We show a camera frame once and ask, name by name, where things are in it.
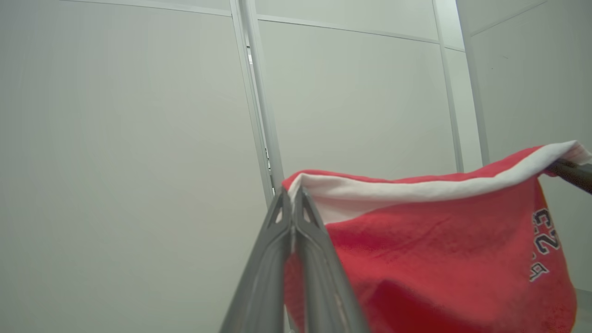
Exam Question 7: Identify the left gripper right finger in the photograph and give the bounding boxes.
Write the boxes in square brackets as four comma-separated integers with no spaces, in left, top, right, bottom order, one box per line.
[292,186,370,333]

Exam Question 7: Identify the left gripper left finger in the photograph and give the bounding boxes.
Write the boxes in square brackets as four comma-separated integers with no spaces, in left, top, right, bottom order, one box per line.
[220,187,293,333]

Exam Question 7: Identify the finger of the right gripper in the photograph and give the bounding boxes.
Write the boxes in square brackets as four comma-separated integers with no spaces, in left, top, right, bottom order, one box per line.
[548,160,592,195]

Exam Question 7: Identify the red jersey shirt white sleeves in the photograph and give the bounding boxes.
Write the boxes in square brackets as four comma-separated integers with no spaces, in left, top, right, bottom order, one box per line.
[281,140,592,333]

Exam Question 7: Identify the grey partition post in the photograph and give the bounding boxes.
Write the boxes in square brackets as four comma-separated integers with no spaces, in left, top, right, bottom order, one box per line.
[230,0,285,206]

